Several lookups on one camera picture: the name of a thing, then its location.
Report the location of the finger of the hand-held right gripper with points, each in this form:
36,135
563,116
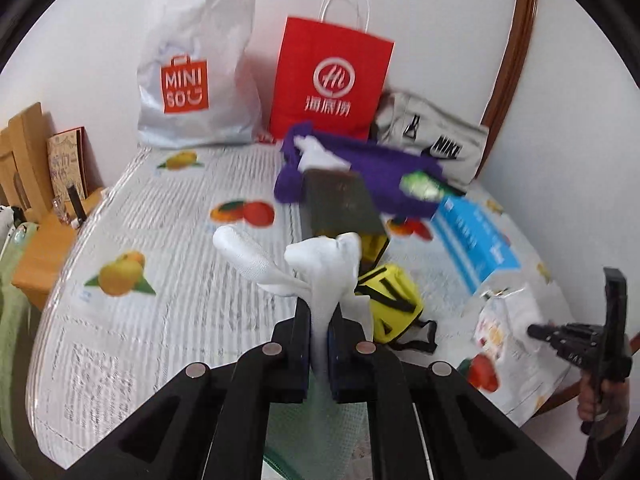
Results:
575,350
565,332

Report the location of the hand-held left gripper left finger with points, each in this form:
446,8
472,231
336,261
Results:
300,360

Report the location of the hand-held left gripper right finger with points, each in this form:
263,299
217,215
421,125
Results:
339,365

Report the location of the long white sock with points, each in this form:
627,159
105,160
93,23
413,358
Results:
325,270

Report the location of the blue tissue pack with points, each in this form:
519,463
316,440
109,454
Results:
470,240

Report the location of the person's right forearm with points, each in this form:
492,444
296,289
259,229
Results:
600,455

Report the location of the person's right hand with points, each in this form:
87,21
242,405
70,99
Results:
617,400

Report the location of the clear plastic packet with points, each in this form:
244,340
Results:
505,315

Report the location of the pale green mesh cloth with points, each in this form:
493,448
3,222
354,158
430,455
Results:
320,440

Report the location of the black box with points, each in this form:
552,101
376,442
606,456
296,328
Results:
340,205

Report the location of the fruit printed bed sheet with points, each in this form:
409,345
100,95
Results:
175,210

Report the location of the green tissue pack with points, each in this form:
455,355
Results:
422,185

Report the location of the purple fuzzy cloth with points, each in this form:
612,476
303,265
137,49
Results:
380,165

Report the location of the small white sock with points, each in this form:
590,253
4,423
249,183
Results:
320,155

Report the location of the grey pouch with black logo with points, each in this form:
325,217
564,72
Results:
450,130

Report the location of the red paper bag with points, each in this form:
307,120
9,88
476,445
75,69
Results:
300,100

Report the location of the small black stick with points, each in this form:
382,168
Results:
76,202

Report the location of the small drinking glass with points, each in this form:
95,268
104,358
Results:
60,210

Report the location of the brown wooden headboard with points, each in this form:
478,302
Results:
520,35

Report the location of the brown printed booklet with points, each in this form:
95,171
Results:
65,160

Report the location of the white plastic shopping bag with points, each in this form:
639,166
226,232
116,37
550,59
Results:
200,35

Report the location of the cardboard box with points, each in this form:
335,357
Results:
25,160

